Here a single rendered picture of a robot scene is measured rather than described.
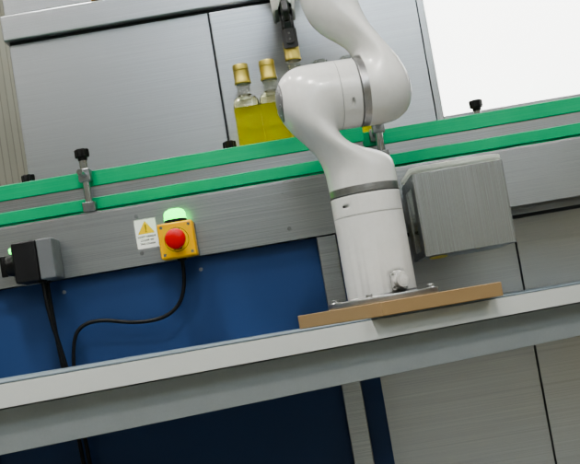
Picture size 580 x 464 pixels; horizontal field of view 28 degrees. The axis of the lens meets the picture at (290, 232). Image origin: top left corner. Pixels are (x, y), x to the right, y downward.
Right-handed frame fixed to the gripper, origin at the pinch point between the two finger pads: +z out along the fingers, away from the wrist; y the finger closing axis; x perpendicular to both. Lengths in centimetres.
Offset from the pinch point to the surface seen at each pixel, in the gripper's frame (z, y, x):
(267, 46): -2.6, -12.0, -5.2
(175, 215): 36, 21, -28
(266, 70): 5.9, 1.5, -6.1
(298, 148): 25.6, 13.5, -2.2
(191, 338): 60, 14, -30
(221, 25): -9.2, -11.8, -14.7
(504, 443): 94, -16, 32
